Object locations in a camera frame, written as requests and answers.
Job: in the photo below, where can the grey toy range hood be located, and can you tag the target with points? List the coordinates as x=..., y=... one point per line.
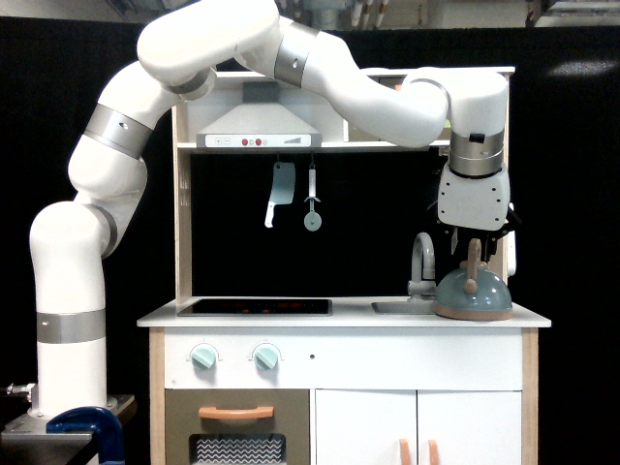
x=259, y=122

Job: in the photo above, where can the white cabinet door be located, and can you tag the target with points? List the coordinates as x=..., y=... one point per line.
x=469, y=427
x=366, y=426

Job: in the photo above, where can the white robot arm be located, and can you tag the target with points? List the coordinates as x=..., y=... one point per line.
x=201, y=55

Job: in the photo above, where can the black toy stove top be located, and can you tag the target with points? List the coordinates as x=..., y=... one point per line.
x=259, y=306

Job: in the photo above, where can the toy cleaver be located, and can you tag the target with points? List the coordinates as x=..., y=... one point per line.
x=282, y=190

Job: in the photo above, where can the grey toy sink basin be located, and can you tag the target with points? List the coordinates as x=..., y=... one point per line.
x=414, y=307

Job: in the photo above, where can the mint stove knob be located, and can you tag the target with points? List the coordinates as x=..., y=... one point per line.
x=266, y=356
x=204, y=357

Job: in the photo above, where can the toy microwave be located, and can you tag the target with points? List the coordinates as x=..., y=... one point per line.
x=363, y=135

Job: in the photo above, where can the toy oven door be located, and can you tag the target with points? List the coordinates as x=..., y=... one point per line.
x=282, y=439

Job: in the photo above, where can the grey-blue toy teapot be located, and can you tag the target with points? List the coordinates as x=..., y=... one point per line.
x=473, y=292

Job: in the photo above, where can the right white cabinet door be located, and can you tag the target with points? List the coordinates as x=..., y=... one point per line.
x=469, y=427

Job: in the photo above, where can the left white cabinet door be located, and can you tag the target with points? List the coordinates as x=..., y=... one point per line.
x=366, y=426

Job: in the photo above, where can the grey toy faucet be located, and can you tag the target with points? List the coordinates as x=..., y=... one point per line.
x=422, y=283

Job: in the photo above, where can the toy pizza cutter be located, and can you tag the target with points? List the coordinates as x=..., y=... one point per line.
x=312, y=220

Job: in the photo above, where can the wooden toy kitchen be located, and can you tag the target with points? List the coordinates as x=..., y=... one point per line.
x=375, y=198

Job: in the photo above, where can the left mint stove knob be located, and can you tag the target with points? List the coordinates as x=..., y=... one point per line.
x=204, y=357

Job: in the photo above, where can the orange oven handle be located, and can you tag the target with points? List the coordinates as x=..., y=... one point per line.
x=262, y=412

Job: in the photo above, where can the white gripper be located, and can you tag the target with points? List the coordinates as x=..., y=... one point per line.
x=475, y=203

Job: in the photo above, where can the blue clamp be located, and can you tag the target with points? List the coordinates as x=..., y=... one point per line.
x=99, y=421

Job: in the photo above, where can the right mint stove knob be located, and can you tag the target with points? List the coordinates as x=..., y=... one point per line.
x=266, y=356

